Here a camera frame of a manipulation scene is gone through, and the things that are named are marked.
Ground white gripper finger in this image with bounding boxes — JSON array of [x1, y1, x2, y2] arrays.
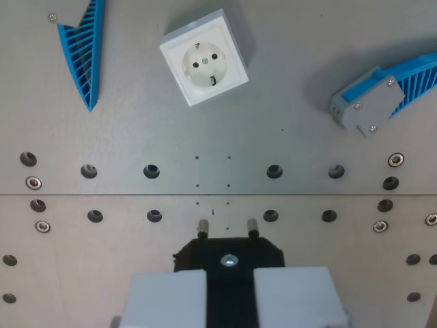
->
[[118, 269, 208, 328], [253, 266, 350, 328]]

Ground black two-pin power plug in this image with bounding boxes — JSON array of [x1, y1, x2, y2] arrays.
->
[[172, 218, 286, 328]]

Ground blue ribbed fin gripper finger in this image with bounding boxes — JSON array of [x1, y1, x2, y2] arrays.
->
[[47, 0, 107, 113]]

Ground blue ribbed finger grey mount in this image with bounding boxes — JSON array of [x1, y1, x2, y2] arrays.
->
[[329, 51, 437, 138]]

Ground white wall socket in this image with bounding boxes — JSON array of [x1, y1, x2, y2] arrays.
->
[[159, 8, 249, 107]]

